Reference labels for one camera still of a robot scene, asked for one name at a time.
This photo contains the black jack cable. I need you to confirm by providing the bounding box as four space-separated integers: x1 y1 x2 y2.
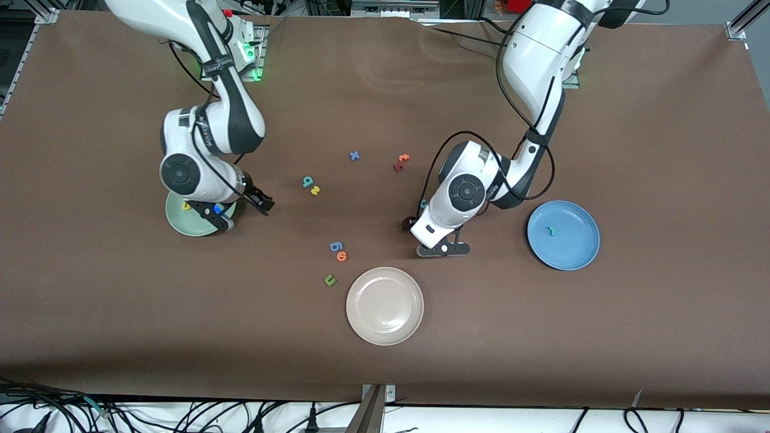
12 412 52 433

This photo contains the grey metal frame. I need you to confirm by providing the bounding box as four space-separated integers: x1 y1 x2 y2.
351 0 441 20

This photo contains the small metal bracket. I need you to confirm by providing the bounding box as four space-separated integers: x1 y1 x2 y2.
362 384 396 404

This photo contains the aluminium frame profile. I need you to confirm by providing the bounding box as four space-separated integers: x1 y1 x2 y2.
346 384 386 433

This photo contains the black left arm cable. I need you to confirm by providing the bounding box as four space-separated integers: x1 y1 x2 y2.
419 0 670 212

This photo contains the aluminium side rail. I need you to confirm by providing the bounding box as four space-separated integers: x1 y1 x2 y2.
0 7 61 121

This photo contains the brown table cover sheet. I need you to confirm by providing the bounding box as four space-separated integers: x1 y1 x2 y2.
0 9 770 410

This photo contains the green plate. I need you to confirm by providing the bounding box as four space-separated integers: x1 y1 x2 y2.
165 189 238 237

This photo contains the beige plate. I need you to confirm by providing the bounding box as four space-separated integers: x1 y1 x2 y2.
346 267 425 346

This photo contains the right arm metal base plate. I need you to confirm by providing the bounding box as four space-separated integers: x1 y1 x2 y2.
241 24 268 82

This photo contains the blue plate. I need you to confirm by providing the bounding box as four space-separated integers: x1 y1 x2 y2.
527 200 600 271

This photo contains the aluminium corner profile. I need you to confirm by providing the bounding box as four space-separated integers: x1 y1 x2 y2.
725 0 770 41

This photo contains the black looped floor cable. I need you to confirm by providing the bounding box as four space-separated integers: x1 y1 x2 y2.
623 408 650 433

